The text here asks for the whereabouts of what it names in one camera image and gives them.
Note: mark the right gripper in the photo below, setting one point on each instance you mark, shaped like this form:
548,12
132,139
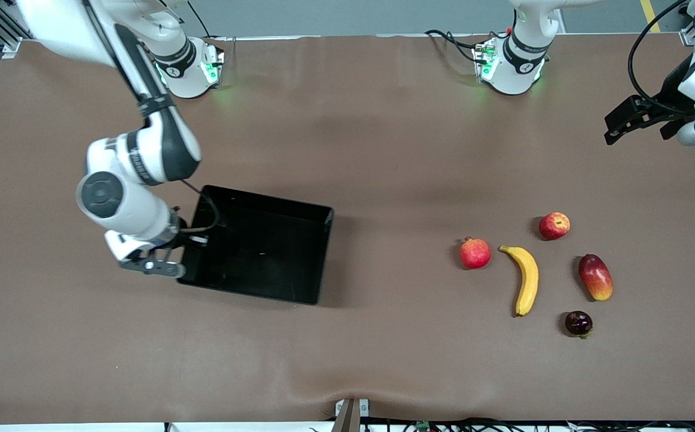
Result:
183,239

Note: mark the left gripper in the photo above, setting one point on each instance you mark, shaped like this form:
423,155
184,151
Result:
667,103

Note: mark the black plastic box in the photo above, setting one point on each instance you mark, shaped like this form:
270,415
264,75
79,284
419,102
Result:
263,258

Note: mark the red apple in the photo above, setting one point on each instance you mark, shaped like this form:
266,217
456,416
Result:
554,226

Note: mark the yellow banana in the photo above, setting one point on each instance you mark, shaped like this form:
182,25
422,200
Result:
528,279

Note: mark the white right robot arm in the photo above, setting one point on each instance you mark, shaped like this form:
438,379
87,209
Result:
161,150

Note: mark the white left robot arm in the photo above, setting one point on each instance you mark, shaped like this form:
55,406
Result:
518,72

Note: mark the brown table cloth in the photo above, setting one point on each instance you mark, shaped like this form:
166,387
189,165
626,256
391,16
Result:
203,360

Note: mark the red yellow mango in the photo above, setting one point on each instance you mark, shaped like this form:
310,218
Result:
596,278

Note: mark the red pomegranate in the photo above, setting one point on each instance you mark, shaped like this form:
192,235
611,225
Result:
475,254

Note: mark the dark purple mangosteen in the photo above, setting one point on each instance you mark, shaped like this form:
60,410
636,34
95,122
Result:
578,323

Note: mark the grey table clamp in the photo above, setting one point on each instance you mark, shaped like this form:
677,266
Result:
350,411

